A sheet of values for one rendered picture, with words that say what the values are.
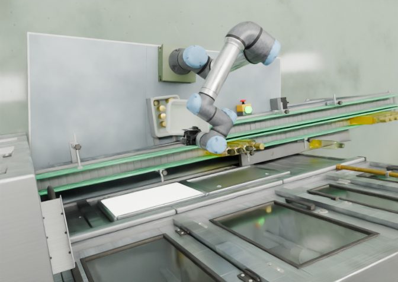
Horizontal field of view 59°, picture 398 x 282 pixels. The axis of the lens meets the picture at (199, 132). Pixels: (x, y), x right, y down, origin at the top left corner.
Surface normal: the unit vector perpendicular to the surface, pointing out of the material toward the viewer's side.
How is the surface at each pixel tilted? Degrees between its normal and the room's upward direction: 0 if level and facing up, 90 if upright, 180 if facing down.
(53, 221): 29
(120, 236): 0
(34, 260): 0
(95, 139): 0
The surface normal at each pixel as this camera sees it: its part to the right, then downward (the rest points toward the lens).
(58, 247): 0.33, -0.45
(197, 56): 0.32, -0.01
